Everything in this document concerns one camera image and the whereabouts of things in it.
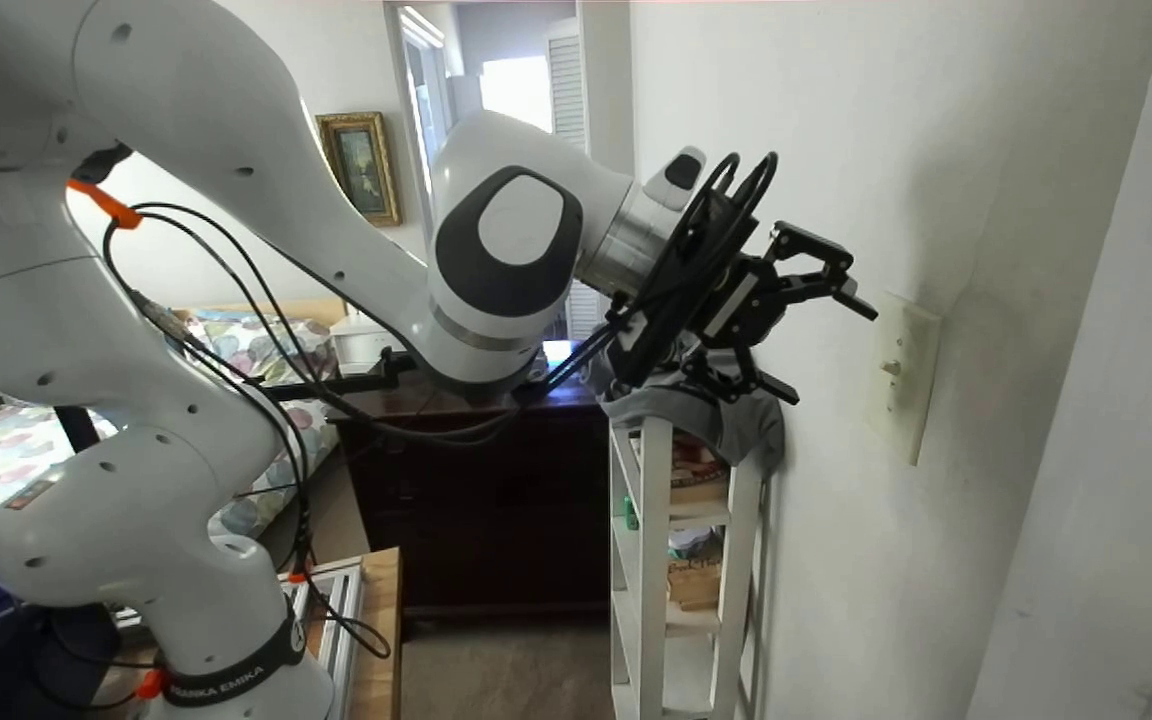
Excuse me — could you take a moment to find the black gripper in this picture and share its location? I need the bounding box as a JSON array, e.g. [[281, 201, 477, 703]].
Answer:
[[607, 151, 876, 403]]

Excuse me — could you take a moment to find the gold framed picture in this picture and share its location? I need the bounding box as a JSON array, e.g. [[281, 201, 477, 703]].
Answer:
[[319, 110, 404, 228]]

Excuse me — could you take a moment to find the grey cloth on shelf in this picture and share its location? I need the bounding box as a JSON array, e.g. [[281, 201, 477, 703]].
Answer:
[[602, 384, 785, 473]]

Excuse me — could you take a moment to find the white wooden shelf rack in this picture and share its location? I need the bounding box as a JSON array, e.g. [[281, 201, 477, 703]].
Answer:
[[607, 421, 761, 720]]

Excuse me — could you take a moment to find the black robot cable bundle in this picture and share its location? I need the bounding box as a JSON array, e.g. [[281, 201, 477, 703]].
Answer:
[[93, 197, 632, 665]]

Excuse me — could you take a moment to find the dark wooden dresser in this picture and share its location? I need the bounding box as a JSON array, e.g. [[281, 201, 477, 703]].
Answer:
[[337, 380, 607, 627]]

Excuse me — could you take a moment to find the bed with floral bedding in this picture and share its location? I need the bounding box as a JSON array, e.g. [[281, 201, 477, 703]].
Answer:
[[0, 308, 356, 516]]

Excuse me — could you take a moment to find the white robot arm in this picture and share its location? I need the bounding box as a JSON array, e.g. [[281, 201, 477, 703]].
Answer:
[[0, 0, 857, 720]]

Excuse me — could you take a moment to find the cream wall light switch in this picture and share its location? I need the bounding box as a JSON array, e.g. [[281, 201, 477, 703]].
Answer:
[[863, 299, 939, 464]]

